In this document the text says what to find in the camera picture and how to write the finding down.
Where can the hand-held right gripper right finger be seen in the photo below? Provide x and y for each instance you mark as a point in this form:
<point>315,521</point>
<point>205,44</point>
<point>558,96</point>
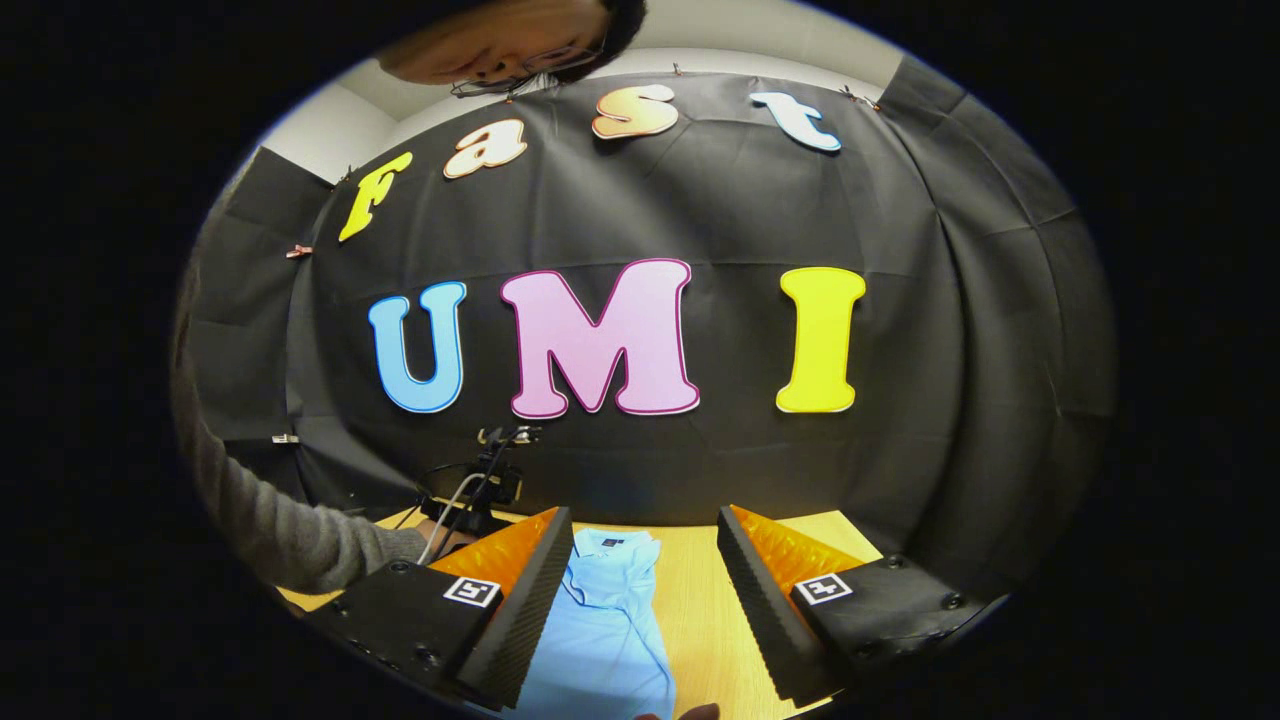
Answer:
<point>770,610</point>

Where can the light blue T-shirt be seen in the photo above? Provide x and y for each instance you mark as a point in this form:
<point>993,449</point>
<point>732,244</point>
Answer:
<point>600,640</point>

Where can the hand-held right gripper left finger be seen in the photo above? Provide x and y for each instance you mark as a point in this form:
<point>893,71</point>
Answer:
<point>520,620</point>

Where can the person's eyeglasses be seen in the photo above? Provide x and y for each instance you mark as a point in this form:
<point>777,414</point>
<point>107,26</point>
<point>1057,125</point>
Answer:
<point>570,58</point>

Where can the person's head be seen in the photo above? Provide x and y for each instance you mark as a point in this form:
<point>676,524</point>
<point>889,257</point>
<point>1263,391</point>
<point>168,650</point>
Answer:
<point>500,40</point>

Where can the black backdrop cloth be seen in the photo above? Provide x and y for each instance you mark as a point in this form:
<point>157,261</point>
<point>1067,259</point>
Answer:
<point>700,200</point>

